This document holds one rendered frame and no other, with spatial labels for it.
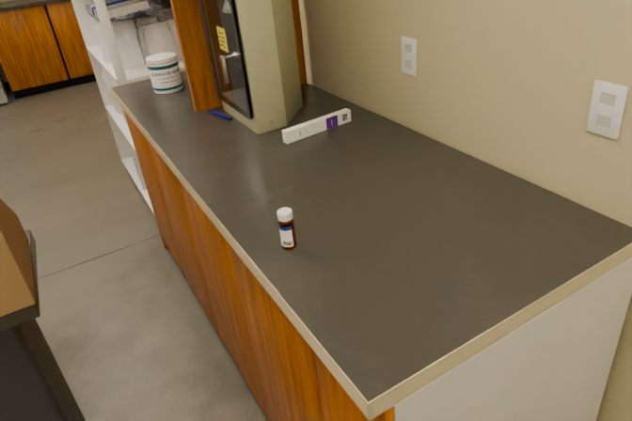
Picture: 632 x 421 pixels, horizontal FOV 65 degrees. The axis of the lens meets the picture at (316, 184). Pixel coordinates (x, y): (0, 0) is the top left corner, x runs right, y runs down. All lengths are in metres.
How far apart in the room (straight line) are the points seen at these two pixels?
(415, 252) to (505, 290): 0.19
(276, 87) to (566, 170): 0.90
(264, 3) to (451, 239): 0.91
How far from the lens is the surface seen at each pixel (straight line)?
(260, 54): 1.61
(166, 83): 2.26
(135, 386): 2.24
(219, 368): 2.17
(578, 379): 1.34
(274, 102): 1.67
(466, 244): 1.09
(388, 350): 0.86
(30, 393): 1.41
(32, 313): 1.19
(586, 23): 1.20
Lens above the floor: 1.58
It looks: 29 degrees down
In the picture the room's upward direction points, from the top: 6 degrees counter-clockwise
